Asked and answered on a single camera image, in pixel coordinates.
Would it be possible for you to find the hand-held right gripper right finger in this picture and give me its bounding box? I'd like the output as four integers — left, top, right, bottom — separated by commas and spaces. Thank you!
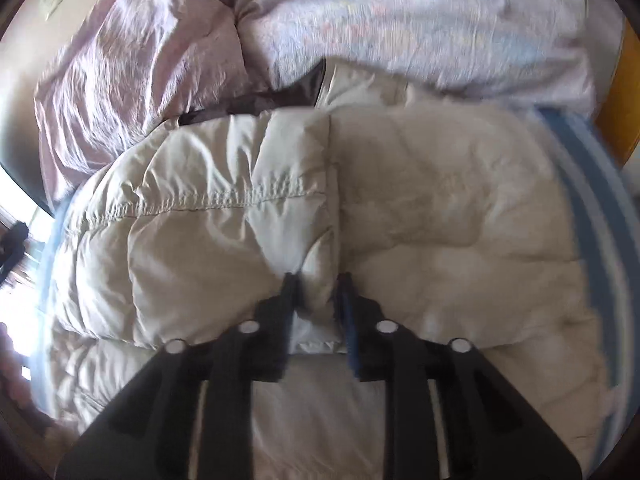
333, 272, 584, 480

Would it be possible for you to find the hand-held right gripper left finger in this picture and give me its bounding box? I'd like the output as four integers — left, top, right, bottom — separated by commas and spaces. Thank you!
55, 272, 302, 480

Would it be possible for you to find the beige puffer jacket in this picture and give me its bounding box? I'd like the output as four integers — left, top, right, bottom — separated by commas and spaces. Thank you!
47, 59, 621, 480

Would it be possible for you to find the bright window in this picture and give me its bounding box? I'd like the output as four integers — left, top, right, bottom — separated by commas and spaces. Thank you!
0, 164, 57, 366

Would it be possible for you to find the pink crinkled duvet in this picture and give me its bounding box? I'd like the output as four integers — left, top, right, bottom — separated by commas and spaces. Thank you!
32, 0, 262, 217

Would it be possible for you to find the blue bed sheet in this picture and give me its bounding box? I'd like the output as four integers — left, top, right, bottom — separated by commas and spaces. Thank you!
29, 104, 639, 480

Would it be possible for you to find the wooden headboard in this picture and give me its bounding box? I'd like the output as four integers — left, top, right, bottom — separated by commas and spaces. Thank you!
594, 19, 640, 172

